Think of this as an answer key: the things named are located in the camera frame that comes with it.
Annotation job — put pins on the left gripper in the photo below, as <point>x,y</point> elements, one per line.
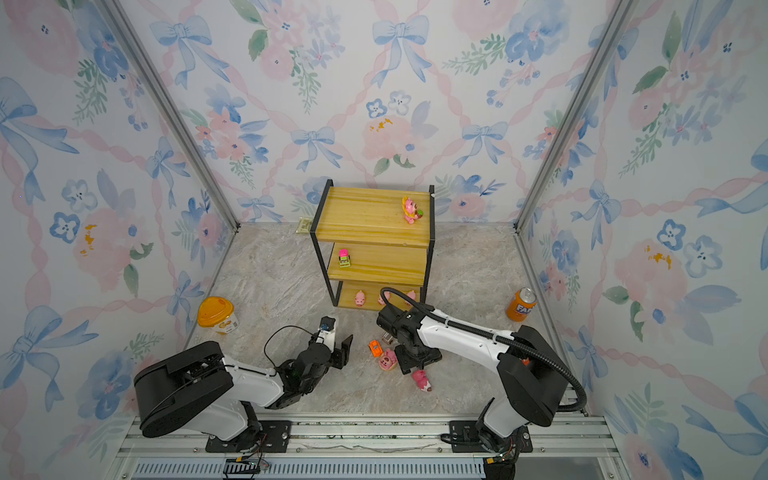
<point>346,347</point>

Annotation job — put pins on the pink bear cream toy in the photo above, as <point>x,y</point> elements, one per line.
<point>422,381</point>

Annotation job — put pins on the wooden three-tier shelf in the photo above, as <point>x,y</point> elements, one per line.
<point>385,250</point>

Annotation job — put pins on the pink green toy car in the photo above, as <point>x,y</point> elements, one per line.
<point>344,259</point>

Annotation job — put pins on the pink bear sunflower toy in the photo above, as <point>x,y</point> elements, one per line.
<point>411,211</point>

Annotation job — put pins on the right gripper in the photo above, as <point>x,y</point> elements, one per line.
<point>406,366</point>

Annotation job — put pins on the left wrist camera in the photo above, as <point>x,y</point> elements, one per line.
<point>326,334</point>

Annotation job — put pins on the pink bear donut toy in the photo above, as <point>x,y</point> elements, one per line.
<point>388,360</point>

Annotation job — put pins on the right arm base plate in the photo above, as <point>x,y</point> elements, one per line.
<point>468,437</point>

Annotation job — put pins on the orange soda can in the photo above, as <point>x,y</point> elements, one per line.
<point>521,305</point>

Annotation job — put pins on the orange toy truck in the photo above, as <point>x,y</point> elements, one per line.
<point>375,348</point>

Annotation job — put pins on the small green packet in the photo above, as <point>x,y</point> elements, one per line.
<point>304,225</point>

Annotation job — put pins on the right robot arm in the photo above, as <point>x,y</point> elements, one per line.
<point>533,377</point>

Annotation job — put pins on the orange lid plastic jar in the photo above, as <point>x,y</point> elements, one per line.
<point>218,314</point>

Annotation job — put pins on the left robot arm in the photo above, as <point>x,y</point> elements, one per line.
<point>205,390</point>

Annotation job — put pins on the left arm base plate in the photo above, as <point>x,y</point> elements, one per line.
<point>270,436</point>

